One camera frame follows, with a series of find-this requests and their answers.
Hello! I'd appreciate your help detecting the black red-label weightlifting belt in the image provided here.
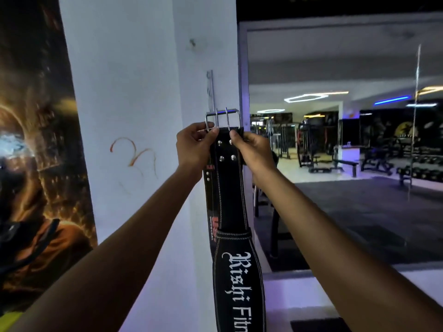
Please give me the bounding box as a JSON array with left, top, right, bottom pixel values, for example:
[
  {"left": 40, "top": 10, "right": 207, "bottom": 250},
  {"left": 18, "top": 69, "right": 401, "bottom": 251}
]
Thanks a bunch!
[{"left": 203, "top": 164, "right": 222, "bottom": 260}]

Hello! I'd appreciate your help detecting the metal wall hook rail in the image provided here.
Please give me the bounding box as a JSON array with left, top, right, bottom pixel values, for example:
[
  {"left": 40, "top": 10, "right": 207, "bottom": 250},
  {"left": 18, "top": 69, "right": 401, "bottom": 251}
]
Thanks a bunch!
[{"left": 206, "top": 70, "right": 217, "bottom": 115}]

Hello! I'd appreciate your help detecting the black white-lettered weightlifting belt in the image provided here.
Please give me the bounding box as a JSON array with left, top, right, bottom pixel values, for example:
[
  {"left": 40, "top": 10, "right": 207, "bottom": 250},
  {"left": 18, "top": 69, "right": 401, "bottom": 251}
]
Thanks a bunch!
[{"left": 204, "top": 108, "right": 267, "bottom": 332}]

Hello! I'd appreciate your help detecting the person's left forearm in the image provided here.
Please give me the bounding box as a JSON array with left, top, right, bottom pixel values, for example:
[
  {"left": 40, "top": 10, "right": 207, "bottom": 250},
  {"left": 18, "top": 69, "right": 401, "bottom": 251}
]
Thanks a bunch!
[{"left": 8, "top": 165, "right": 208, "bottom": 332}]

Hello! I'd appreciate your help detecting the black floor mat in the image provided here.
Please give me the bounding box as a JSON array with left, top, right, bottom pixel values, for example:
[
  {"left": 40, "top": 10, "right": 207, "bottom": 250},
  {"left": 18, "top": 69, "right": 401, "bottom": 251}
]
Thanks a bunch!
[{"left": 290, "top": 317, "right": 352, "bottom": 332}]

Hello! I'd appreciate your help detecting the dark orange wall poster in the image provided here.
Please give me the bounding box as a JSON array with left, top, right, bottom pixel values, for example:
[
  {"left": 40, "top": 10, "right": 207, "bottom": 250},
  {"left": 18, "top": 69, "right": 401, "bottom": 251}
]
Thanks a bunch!
[{"left": 0, "top": 0, "right": 99, "bottom": 317}]

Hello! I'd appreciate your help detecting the large wall mirror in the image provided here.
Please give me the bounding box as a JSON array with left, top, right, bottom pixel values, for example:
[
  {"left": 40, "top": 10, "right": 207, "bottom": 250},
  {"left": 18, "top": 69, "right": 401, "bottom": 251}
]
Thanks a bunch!
[{"left": 238, "top": 12, "right": 443, "bottom": 274}]

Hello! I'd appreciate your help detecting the blue light strip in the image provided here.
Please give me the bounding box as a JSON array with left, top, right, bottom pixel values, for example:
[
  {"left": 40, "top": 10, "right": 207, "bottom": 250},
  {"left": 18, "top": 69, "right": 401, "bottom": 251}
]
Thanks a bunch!
[{"left": 373, "top": 95, "right": 411, "bottom": 106}]

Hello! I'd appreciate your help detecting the person's right hand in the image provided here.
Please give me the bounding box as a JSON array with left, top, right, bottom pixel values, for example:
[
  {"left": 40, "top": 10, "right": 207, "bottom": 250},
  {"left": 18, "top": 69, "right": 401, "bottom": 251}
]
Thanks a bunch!
[{"left": 229, "top": 129, "right": 279, "bottom": 177}]

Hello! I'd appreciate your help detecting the black weight machine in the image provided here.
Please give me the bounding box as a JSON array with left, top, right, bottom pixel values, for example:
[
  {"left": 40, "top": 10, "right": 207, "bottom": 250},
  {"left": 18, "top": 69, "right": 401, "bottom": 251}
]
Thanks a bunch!
[{"left": 296, "top": 120, "right": 316, "bottom": 168}]

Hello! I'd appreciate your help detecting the person's right forearm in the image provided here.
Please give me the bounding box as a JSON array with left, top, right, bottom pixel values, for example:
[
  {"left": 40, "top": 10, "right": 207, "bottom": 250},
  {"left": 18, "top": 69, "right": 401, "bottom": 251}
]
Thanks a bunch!
[{"left": 250, "top": 165, "right": 443, "bottom": 332}]

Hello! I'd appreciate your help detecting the dumbbell rack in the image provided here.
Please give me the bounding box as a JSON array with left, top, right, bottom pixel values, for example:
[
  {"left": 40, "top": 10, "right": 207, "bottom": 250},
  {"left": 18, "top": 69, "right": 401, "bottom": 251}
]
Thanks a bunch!
[{"left": 397, "top": 144, "right": 443, "bottom": 185}]

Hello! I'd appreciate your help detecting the black flat gym bench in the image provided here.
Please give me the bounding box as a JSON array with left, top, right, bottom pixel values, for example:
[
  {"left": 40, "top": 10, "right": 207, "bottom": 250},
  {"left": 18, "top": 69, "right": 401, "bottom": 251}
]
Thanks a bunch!
[{"left": 332, "top": 158, "right": 360, "bottom": 178}]

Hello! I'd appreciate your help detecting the yellow-green sleeve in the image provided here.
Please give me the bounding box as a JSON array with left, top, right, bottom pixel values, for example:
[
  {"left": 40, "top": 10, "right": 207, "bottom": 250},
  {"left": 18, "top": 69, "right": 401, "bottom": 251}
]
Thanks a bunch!
[{"left": 0, "top": 310, "right": 25, "bottom": 332}]

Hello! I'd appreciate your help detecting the person's left hand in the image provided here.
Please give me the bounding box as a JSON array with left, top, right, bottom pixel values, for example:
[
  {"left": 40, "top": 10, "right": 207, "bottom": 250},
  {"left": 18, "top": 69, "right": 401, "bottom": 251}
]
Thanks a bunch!
[{"left": 176, "top": 122, "right": 220, "bottom": 179}]

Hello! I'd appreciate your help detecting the hexagonal white ceiling light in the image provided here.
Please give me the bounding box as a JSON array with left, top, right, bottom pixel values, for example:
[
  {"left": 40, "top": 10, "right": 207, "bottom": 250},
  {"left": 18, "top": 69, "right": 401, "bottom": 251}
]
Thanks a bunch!
[{"left": 284, "top": 91, "right": 349, "bottom": 104}]

